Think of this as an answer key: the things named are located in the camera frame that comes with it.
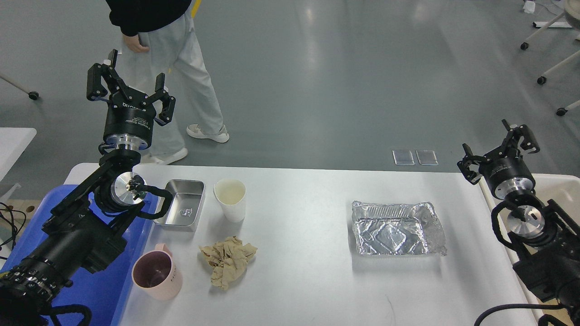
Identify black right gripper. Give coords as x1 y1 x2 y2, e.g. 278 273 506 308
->
456 119 541 200

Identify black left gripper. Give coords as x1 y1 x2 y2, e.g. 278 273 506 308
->
87 49 176 150

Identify stainless steel rectangular container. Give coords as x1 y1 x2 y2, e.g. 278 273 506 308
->
153 179 205 233

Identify pink mug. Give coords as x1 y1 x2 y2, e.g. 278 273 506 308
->
131 243 183 301

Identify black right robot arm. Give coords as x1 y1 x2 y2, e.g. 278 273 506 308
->
457 120 580 326

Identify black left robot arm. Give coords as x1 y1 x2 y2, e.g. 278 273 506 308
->
1 49 176 326

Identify person in grey trousers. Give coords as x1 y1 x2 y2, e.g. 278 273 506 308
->
107 0 230 143

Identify right clear floor plate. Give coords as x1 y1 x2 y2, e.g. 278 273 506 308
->
415 150 439 166

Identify clear floor plate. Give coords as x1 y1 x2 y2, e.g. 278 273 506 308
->
392 150 415 166
415 150 439 166

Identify black caster left stand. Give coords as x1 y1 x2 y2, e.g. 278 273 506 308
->
0 73 40 101

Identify left clear floor plate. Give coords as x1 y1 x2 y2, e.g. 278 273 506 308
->
392 150 415 166

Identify white side table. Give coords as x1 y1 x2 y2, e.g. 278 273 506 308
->
0 127 37 180

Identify white paper cup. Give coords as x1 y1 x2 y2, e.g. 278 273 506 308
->
213 179 246 223

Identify aluminium foil tray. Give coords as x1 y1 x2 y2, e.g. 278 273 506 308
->
351 201 447 256

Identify white wheeled chair base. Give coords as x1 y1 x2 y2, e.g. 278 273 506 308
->
520 0 580 117

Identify crumpled brown paper napkin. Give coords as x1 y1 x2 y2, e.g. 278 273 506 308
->
199 236 258 291

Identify blue plastic tray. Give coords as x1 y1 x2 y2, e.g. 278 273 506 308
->
1 184 153 326

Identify black cables at left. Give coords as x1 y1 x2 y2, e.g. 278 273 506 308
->
0 202 27 259

